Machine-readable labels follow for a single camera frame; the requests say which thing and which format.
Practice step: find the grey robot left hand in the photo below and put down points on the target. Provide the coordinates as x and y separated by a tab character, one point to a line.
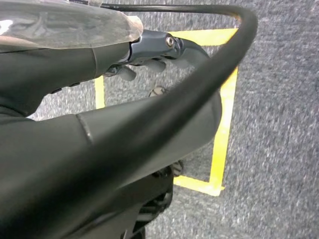
112	148

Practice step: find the black robot leg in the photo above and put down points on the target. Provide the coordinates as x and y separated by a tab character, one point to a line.
154	198

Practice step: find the clear plastic wrist cover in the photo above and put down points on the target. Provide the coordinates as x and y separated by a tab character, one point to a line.
62	23

